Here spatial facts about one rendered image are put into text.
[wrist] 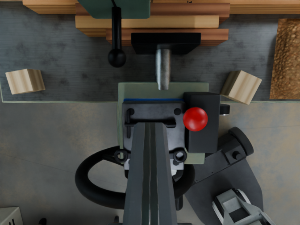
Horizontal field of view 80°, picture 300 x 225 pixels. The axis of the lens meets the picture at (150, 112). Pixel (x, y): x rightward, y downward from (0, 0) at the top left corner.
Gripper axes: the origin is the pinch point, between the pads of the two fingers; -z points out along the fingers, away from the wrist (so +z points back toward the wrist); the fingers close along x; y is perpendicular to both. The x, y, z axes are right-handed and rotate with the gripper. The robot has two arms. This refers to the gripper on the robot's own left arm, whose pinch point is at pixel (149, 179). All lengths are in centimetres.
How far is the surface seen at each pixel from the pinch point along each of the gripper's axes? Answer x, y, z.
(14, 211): -100, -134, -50
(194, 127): 5.4, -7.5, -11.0
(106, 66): -8.0, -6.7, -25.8
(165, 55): 2.3, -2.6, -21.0
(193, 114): 5.3, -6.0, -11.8
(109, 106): -28, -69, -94
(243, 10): 15.2, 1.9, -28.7
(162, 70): 1.8, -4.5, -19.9
